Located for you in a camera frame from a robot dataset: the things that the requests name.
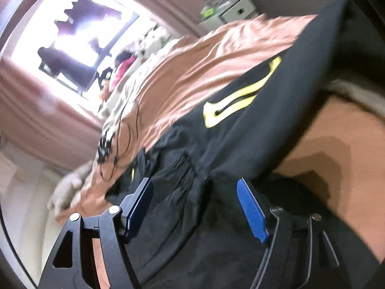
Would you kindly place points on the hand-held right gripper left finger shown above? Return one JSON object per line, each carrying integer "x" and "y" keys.
{"x": 139, "y": 206}

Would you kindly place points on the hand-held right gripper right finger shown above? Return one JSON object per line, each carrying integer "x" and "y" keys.
{"x": 251, "y": 210}

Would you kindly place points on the black garment with yellow print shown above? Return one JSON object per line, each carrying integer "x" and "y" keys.
{"x": 240, "y": 132}

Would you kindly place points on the grey plush cloth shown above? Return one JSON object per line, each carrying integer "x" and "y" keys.
{"x": 69, "y": 186}

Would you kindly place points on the cream bed sheet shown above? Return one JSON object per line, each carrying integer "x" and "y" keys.
{"x": 129, "y": 96}

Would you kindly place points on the pink curtain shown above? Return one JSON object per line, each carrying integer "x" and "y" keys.
{"x": 45, "y": 120}

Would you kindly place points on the black white plush toy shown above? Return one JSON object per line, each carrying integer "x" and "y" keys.
{"x": 104, "y": 76}

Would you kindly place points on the pink cloth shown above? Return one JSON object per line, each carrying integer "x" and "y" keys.
{"x": 120, "y": 67}

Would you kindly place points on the brown plush blanket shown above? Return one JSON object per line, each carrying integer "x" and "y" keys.
{"x": 195, "y": 66}

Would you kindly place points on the pale fluffy cloth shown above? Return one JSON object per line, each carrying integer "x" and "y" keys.
{"x": 355, "y": 93}

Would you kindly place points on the white drawer cabinet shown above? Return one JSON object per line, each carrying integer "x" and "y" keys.
{"x": 237, "y": 10}

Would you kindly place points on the bright window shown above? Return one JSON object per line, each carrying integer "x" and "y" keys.
{"x": 48, "y": 27}

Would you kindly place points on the green item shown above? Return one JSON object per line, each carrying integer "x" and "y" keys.
{"x": 208, "y": 11}

